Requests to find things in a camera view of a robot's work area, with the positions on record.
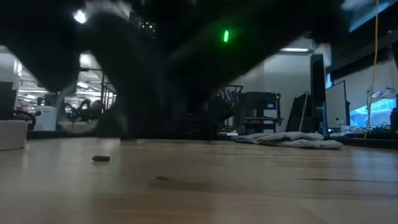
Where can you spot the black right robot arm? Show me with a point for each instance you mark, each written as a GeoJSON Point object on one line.
{"type": "Point", "coordinates": [248, 34]}

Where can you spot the black leaning board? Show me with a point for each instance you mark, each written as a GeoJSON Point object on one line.
{"type": "Point", "coordinates": [295, 115]}

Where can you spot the white and black box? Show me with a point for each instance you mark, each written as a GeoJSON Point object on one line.
{"type": "Point", "coordinates": [46, 118]}

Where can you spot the small black cap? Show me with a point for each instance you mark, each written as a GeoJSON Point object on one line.
{"type": "Point", "coordinates": [101, 158]}

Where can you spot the white tape roll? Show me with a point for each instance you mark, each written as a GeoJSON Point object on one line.
{"type": "Point", "coordinates": [12, 135]}

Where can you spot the black equipment cart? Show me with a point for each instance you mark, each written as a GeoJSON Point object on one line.
{"type": "Point", "coordinates": [264, 105]}

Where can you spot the grey striped work glove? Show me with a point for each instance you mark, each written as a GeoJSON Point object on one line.
{"type": "Point", "coordinates": [323, 144]}
{"type": "Point", "coordinates": [289, 136]}

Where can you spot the black column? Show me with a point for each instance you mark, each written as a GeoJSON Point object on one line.
{"type": "Point", "coordinates": [317, 93]}

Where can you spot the white panel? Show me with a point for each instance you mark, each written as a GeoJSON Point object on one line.
{"type": "Point", "coordinates": [335, 105]}

